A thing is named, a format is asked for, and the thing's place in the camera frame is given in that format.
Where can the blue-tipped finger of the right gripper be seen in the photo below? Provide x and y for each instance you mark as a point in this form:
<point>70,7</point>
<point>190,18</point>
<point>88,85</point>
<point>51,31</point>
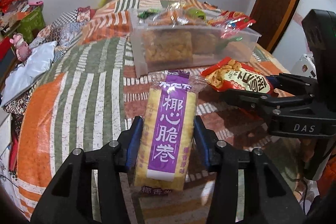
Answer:
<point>293,84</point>

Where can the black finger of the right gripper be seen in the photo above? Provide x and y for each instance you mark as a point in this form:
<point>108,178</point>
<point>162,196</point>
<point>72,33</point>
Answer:
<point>252,101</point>

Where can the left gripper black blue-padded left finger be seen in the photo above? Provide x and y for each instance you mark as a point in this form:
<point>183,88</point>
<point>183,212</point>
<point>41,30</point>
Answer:
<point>68,197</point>

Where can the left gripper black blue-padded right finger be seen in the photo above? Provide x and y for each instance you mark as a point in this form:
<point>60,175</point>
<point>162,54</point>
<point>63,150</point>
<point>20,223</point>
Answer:
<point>267,196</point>

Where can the red peanut snack bag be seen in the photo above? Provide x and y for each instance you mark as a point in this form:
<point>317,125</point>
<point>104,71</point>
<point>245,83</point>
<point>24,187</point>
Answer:
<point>231,74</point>

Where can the purple coconut roll pack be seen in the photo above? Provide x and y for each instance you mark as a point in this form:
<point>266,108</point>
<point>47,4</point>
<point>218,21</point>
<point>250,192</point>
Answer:
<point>167,134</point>

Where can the white sticker-covered appliance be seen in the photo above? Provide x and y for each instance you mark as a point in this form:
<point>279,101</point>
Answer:
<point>305,66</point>

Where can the red chips bag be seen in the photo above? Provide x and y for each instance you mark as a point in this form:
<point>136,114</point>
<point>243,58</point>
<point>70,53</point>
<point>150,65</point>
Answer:
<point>231,22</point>

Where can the patchwork striped bedspread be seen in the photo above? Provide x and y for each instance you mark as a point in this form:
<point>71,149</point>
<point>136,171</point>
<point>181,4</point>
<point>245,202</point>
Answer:
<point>91,94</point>

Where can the clear rice cracker pack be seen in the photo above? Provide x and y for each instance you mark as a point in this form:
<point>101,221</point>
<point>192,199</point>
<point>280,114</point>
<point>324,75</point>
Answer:
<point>164,46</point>

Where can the clear plastic storage bin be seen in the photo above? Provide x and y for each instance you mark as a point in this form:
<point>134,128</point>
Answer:
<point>208,46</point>

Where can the white plastic bag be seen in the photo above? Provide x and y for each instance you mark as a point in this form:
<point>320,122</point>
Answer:
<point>22,78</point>

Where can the green snack bag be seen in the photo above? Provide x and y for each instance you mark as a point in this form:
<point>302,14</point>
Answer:
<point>148,13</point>

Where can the pink plush toy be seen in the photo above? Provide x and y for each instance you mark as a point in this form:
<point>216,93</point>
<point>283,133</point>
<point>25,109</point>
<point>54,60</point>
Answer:
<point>22,49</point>

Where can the red gift box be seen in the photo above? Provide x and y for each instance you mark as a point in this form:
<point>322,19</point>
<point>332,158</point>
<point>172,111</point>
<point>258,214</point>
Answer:
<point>7,55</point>

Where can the checkered patterned quilt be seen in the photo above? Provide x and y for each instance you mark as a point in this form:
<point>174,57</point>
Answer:
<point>66,31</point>

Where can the green storage box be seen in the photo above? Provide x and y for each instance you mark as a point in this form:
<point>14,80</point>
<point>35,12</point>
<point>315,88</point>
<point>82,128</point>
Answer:
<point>27,23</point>

